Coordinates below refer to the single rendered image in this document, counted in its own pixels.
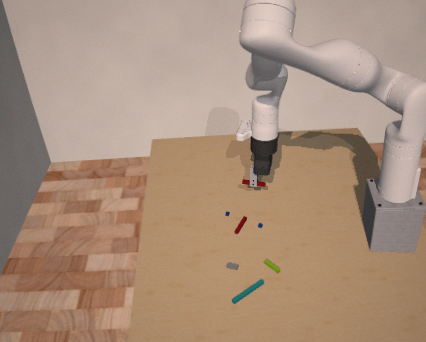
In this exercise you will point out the short grey rod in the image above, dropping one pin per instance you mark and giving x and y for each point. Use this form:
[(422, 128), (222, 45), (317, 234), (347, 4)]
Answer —
[(232, 266)]

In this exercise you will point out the turquoise rod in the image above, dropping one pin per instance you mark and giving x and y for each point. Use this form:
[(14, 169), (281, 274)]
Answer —
[(247, 291)]

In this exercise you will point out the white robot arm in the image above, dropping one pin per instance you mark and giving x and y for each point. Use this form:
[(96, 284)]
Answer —
[(266, 31)]

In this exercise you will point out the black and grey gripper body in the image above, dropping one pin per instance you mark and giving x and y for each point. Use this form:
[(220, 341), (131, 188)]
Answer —
[(263, 143)]

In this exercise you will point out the red rod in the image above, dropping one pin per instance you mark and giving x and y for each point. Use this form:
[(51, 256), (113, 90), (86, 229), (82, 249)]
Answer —
[(240, 225), (258, 183)]

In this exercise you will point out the lime green rod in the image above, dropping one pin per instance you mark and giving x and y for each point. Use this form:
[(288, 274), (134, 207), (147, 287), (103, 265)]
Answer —
[(272, 266)]

